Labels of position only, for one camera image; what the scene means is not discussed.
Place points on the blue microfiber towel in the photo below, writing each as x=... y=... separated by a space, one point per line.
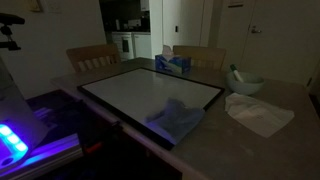
x=180 y=121

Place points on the black framed whiteboard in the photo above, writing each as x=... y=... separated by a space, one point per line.
x=133 y=93

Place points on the dark hanging kitchen towel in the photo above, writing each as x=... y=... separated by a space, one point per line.
x=125 y=44

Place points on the blue tissue box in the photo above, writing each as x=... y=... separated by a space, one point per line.
x=173 y=65

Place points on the wooden slat-back chair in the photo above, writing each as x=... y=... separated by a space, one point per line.
x=206 y=55
x=93 y=53

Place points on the white kitchen cabinets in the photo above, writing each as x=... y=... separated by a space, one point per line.
x=116 y=45

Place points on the green capped marker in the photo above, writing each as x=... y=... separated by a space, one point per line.
x=236 y=72

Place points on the pale green bowl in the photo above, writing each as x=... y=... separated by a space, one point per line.
x=248 y=87

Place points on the white crumpled cloth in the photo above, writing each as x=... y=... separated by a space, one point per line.
x=260 y=115

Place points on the white room door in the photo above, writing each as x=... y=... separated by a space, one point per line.
x=286 y=50

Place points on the small dark wall switch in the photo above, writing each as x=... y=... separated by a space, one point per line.
x=176 y=28

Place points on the aluminium mounting rail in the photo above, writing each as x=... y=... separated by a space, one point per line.
x=63 y=146

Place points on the small wall sign plate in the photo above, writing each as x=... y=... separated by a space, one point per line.
x=235 y=3

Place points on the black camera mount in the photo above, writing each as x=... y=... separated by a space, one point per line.
x=10 y=19

